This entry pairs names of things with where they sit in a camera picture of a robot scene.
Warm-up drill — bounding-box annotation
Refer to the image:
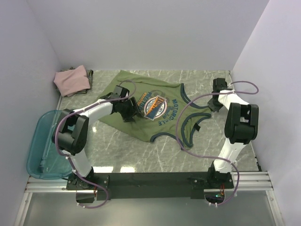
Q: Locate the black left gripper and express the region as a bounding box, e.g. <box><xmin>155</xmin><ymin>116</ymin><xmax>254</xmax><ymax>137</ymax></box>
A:
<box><xmin>119</xmin><ymin>97</ymin><xmax>143</xmax><ymax>122</ymax></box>

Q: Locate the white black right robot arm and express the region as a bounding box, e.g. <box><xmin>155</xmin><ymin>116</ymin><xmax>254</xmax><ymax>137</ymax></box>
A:
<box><xmin>206</xmin><ymin>78</ymin><xmax>259</xmax><ymax>188</ymax></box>

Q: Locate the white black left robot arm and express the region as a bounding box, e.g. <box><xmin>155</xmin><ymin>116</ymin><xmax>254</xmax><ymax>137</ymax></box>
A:
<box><xmin>52</xmin><ymin>85</ymin><xmax>142</xmax><ymax>189</ymax></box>

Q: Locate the folded striped tank top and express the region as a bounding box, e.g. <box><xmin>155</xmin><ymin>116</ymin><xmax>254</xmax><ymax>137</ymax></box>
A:
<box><xmin>55</xmin><ymin>67</ymin><xmax>94</xmax><ymax>94</ymax></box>

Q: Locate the folded pink tank top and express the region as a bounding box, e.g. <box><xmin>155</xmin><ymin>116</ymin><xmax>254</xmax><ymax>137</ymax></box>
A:
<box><xmin>54</xmin><ymin>65</ymin><xmax>91</xmax><ymax>97</ymax></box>

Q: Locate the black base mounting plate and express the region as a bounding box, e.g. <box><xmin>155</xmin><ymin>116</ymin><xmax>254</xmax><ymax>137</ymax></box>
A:
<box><xmin>66</xmin><ymin>172</ymin><xmax>234</xmax><ymax>201</ymax></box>

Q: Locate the teal plastic bin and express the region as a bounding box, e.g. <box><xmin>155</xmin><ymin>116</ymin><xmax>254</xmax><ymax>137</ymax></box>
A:
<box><xmin>26</xmin><ymin>110</ymin><xmax>72</xmax><ymax>180</ymax></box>

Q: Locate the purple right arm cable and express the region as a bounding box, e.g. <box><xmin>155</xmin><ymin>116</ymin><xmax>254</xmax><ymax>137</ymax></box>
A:
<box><xmin>175</xmin><ymin>81</ymin><xmax>259</xmax><ymax>209</ymax></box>

